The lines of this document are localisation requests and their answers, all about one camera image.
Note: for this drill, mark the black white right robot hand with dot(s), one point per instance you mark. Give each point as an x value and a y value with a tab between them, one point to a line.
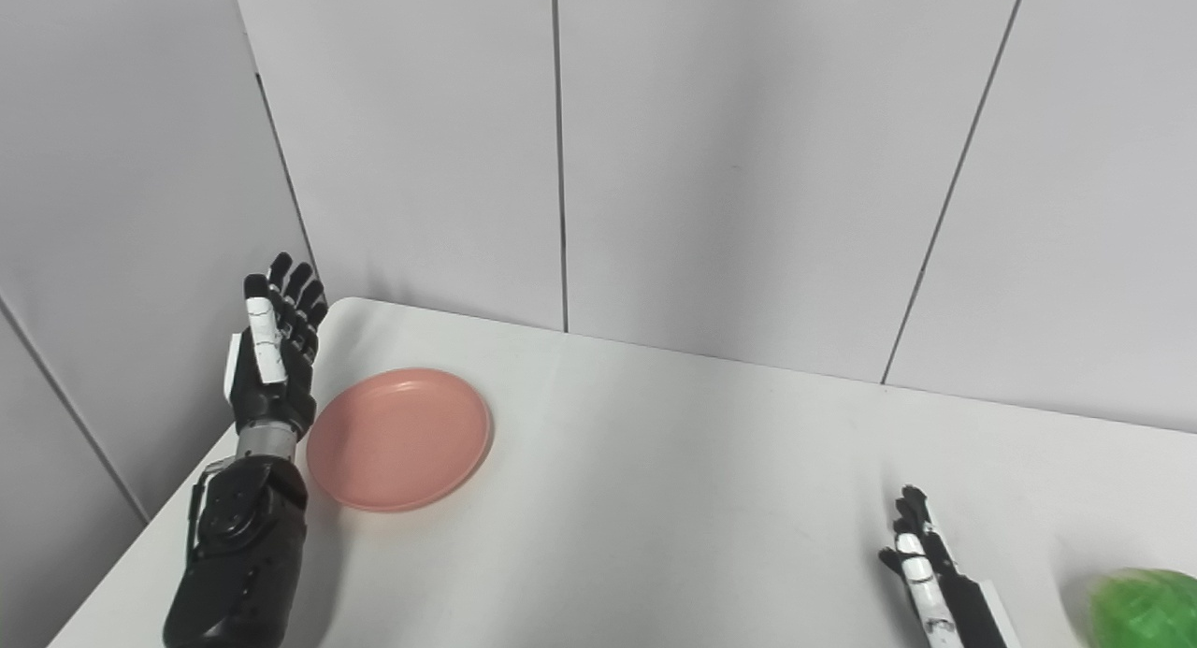
949	601

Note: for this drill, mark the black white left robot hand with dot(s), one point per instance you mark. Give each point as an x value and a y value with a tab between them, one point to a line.
271	386

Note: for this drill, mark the pink round plate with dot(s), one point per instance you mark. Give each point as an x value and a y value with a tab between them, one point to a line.
397	439

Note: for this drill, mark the green cabbage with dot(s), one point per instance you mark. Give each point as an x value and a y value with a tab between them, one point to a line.
1146	615

